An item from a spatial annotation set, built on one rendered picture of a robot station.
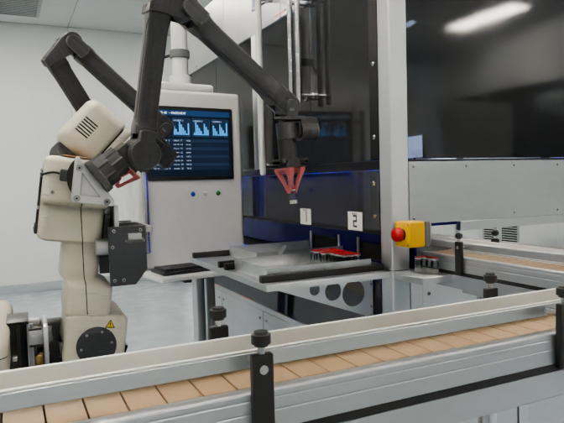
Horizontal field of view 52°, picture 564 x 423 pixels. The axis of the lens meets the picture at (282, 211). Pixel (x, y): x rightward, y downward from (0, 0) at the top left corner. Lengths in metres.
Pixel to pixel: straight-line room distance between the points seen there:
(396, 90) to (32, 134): 5.62
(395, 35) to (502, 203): 0.65
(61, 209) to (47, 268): 5.38
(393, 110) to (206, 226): 1.12
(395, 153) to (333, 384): 1.13
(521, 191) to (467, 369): 1.32
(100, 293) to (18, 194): 5.34
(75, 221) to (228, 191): 1.07
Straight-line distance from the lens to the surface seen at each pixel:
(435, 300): 1.84
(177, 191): 2.46
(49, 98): 7.02
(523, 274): 1.52
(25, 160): 6.94
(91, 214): 1.64
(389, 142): 1.71
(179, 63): 2.59
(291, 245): 2.28
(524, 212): 2.07
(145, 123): 1.49
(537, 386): 0.89
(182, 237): 2.48
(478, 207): 1.93
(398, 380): 0.72
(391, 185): 1.70
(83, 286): 1.63
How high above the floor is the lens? 1.15
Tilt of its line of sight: 3 degrees down
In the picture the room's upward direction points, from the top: 2 degrees counter-clockwise
